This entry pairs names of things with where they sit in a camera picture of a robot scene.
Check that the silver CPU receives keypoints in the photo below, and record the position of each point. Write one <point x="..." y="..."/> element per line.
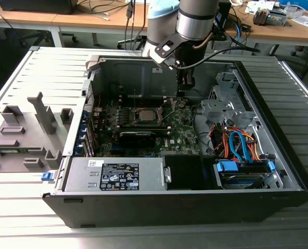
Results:
<point x="146" y="116"/>

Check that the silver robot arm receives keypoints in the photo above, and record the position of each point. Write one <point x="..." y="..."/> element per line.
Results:
<point x="193" y="23"/>

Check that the black RAM slot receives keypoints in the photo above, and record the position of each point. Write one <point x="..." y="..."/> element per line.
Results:
<point x="143" y="98"/>

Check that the CPU socket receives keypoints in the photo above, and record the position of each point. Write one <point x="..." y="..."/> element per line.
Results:
<point x="133" y="116"/>

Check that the black speaker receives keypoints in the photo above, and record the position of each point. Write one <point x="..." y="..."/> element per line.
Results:
<point x="226" y="15"/>

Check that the grey metal drive cage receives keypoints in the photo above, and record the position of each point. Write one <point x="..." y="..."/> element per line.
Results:
<point x="221" y="106"/>

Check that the office chair base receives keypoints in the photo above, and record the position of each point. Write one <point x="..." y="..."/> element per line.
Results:
<point x="128" y="41"/>

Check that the green motherboard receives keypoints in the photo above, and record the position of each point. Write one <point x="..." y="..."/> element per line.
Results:
<point x="180" y="129"/>

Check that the black RAM stick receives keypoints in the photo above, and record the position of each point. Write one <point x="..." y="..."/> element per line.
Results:
<point x="143" y="126"/>
<point x="162" y="132"/>

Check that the metal heat sink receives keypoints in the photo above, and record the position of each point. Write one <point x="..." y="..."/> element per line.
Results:
<point x="260" y="16"/>

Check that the white papers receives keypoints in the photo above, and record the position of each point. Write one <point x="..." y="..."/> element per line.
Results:
<point x="257" y="6"/>

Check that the wooden desk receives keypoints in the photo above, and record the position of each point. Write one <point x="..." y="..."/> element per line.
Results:
<point x="273" y="31"/>
<point x="66" y="18"/>

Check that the grey device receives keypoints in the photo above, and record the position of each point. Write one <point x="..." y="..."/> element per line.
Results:
<point x="277" y="18"/>

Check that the black graphics card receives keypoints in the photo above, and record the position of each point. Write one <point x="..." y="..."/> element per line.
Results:
<point x="136" y="141"/>

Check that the blue box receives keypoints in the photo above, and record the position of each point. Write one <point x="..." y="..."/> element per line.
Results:
<point x="296" y="2"/>

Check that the hard disk in blue carrier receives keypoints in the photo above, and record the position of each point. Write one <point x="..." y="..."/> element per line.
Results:
<point x="237" y="180"/>

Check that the black office chair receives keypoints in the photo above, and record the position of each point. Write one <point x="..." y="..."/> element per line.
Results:
<point x="34" y="36"/>

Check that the black box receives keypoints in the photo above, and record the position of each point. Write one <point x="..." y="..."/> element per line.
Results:
<point x="40" y="6"/>

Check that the black PC case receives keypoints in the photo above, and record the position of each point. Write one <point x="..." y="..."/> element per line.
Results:
<point x="143" y="210"/>

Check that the grey power supply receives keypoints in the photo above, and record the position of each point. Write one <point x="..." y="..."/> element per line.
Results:
<point x="78" y="173"/>

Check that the grey parts rack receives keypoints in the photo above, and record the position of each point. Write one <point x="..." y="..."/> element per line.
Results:
<point x="40" y="129"/>

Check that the blue case latch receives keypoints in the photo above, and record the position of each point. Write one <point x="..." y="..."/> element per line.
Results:
<point x="46" y="177"/>

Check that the green RAM stick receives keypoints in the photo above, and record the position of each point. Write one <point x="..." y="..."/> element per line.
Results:
<point x="14" y="150"/>

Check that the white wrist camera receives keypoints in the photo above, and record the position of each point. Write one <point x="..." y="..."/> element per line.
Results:
<point x="160" y="55"/>

